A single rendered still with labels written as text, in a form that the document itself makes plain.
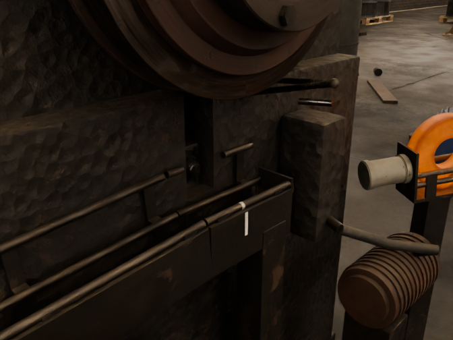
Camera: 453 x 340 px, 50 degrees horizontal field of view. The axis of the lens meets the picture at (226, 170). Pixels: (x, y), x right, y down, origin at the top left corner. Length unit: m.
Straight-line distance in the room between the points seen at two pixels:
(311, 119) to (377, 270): 0.31
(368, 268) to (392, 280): 0.05
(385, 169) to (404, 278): 0.21
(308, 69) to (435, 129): 0.27
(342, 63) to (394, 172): 0.25
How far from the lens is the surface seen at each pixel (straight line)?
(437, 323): 1.76
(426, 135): 1.02
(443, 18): 11.91
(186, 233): 0.68
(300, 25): 0.62
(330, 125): 0.87
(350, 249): 2.05
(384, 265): 0.97
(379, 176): 0.99
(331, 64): 1.03
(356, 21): 3.52
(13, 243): 0.64
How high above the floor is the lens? 1.04
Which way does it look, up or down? 22 degrees down
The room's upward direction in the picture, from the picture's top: straight up
